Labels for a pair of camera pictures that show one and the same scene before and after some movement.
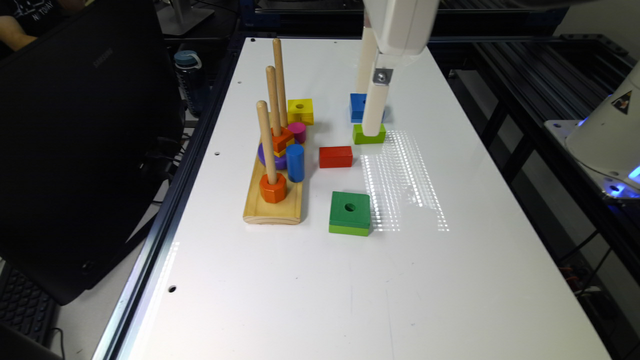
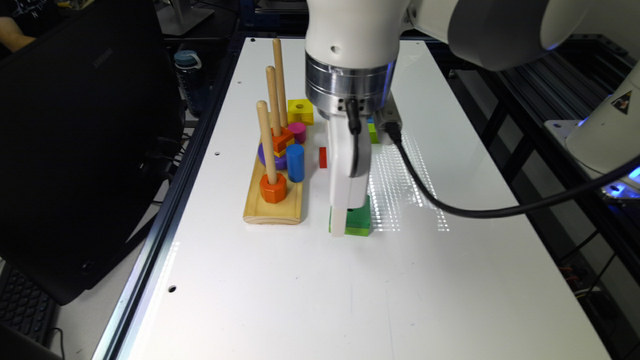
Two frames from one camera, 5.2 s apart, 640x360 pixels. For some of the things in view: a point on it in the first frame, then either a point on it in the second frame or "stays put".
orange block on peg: (279, 142) stays put
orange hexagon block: (273, 193) stays put
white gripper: (400, 28) to (345, 186)
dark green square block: (349, 213) stays put
